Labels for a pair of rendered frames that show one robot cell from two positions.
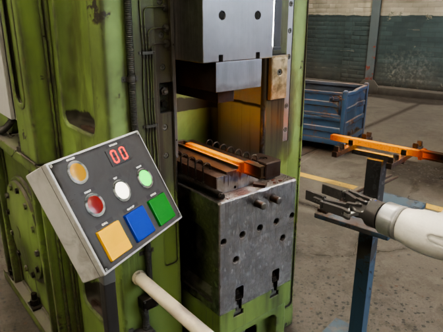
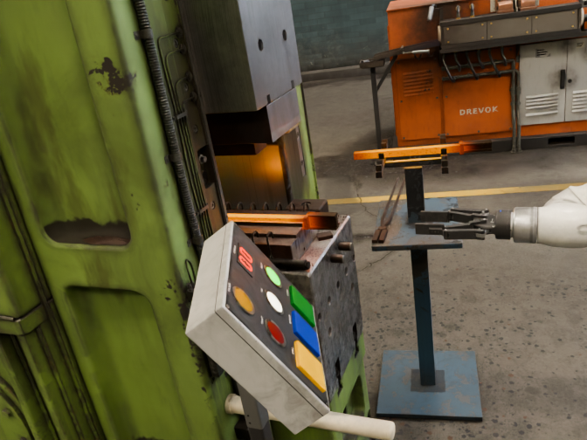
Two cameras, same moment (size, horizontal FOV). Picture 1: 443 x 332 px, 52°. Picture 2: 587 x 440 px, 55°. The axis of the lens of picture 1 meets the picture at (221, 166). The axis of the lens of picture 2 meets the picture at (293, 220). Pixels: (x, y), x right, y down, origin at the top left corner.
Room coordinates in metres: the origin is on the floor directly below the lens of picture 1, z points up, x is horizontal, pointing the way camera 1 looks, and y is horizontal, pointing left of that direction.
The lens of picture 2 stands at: (0.20, 0.59, 1.65)
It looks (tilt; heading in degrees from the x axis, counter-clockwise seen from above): 24 degrees down; 335
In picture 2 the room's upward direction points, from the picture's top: 9 degrees counter-clockwise
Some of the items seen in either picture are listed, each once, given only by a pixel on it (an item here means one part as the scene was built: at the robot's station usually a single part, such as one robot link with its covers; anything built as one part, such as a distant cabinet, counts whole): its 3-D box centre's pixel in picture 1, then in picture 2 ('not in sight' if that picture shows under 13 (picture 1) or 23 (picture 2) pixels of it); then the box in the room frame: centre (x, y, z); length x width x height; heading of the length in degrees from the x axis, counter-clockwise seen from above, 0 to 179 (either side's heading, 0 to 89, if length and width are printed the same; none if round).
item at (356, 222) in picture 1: (371, 209); (417, 222); (1.69, -0.61, 0.75); 0.40 x 0.30 x 0.02; 138
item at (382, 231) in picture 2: (361, 192); (390, 206); (1.85, -0.61, 0.77); 0.60 x 0.04 x 0.01; 133
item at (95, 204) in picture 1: (95, 204); (275, 333); (0.97, 0.29, 1.09); 0.05 x 0.03 x 0.04; 129
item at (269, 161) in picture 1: (262, 165); (307, 213); (1.67, -0.16, 0.95); 0.12 x 0.08 x 0.06; 39
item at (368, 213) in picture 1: (367, 211); (492, 223); (1.13, -0.40, 1.00); 0.09 x 0.08 x 0.07; 39
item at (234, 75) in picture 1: (201, 69); (215, 117); (1.68, 0.07, 1.32); 0.42 x 0.20 x 0.10; 39
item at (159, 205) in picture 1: (160, 209); (300, 306); (1.13, 0.17, 1.01); 0.07 x 0.05 x 0.07; 154
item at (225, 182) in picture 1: (202, 163); (239, 234); (1.68, 0.07, 0.96); 0.42 x 0.20 x 0.09; 39
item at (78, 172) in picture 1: (78, 172); (243, 300); (0.99, 0.33, 1.16); 0.05 x 0.03 x 0.04; 129
